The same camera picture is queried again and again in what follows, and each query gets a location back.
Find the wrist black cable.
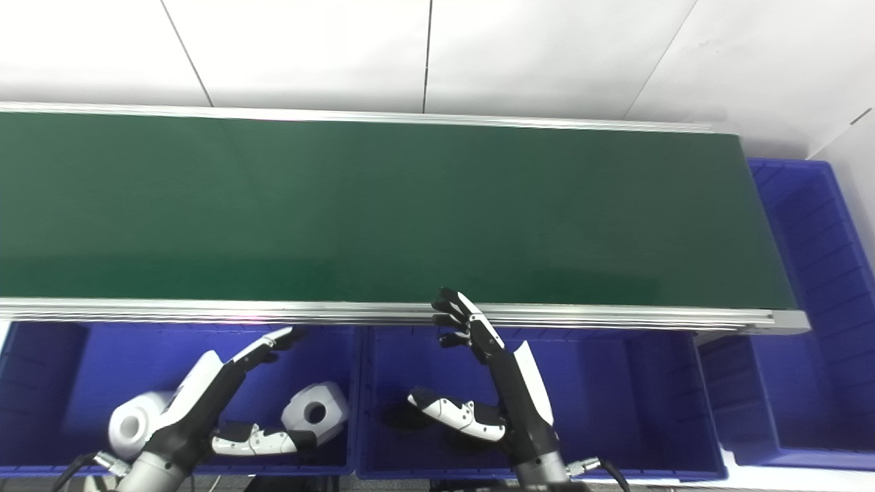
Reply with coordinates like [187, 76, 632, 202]
[566, 456, 633, 492]
[51, 451, 132, 492]

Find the wide blue plastic bin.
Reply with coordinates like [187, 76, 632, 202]
[0, 321, 360, 478]
[355, 327, 727, 481]

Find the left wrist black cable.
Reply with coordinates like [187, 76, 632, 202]
[51, 451, 132, 492]

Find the long blue plastic bin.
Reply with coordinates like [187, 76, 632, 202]
[699, 159, 875, 471]

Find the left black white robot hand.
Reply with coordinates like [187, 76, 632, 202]
[140, 327, 319, 472]

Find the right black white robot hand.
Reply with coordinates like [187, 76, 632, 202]
[408, 287, 561, 469]

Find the white rounded plastic part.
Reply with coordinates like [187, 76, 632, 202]
[281, 381, 350, 446]
[108, 389, 177, 460]

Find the green conveyor belt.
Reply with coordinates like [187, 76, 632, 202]
[0, 111, 798, 310]
[0, 102, 811, 336]

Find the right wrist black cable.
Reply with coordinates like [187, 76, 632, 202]
[566, 456, 633, 492]

